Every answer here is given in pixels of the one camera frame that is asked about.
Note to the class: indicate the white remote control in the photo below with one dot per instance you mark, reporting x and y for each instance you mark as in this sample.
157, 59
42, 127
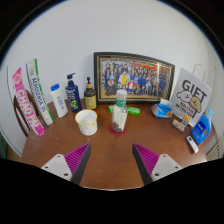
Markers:
192, 144

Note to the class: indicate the white cup with yellow rim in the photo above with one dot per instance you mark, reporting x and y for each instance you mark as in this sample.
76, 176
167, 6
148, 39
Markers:
86, 124

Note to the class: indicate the dark blue pump bottle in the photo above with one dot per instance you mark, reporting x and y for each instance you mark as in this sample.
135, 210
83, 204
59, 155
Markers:
73, 96

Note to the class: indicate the white paper gift bag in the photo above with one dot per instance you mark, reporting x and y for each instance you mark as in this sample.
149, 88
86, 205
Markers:
191, 96

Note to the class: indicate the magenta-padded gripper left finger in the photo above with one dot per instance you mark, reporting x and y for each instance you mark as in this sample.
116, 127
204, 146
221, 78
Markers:
58, 165

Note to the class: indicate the colourful puzzle cube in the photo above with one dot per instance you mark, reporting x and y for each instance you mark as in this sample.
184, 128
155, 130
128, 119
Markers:
185, 120

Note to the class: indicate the framed group picture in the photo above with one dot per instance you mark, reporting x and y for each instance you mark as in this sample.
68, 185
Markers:
133, 78

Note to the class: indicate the clear green-labelled drink bottle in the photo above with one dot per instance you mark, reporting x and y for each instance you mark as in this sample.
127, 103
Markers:
119, 115

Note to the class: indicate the white bottle with blue cap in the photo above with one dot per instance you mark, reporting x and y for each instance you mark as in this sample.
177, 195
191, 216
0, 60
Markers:
59, 102

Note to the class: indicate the blue tissue pack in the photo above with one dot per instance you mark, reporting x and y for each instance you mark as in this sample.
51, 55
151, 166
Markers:
162, 110

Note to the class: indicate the small patterned snack packet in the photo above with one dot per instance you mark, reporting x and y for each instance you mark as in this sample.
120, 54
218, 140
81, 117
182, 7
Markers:
178, 125

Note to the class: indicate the blue detergent bottle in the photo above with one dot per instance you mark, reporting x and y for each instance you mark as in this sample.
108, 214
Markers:
201, 130

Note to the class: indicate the brown pump bottle yellow label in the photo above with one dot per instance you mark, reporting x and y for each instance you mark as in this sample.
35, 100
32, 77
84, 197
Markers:
90, 98

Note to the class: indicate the white radiator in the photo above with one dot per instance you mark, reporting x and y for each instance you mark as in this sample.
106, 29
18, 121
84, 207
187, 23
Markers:
215, 150

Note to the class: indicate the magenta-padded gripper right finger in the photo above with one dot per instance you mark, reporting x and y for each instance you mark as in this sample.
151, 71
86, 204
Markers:
165, 165

